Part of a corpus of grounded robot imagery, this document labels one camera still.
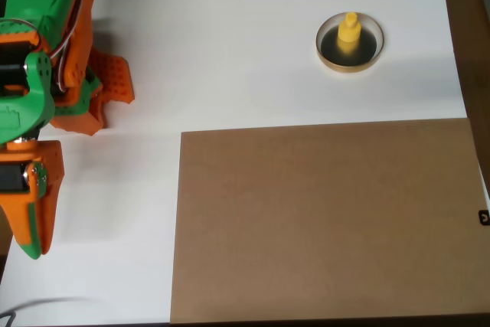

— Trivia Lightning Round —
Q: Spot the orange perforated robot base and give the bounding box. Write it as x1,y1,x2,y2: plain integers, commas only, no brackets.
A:
49,47,136,137

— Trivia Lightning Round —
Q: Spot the thin grey cable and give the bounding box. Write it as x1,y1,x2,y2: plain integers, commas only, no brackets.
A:
0,296,93,327

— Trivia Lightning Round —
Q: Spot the brown fibreboard panel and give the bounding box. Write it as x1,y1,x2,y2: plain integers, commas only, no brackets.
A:
169,117,490,324

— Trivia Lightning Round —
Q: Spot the round dish with gold rim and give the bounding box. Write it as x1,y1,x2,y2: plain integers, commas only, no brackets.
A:
315,11,385,74

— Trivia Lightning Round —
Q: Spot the white red servo wire bundle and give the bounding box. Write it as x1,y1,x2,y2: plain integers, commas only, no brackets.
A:
49,0,97,94

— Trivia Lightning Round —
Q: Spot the small yellow plastic piece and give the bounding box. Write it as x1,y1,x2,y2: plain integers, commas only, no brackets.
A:
336,11,363,44

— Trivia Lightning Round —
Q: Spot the white paper sheet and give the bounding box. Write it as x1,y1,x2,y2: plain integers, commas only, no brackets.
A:
0,0,469,324

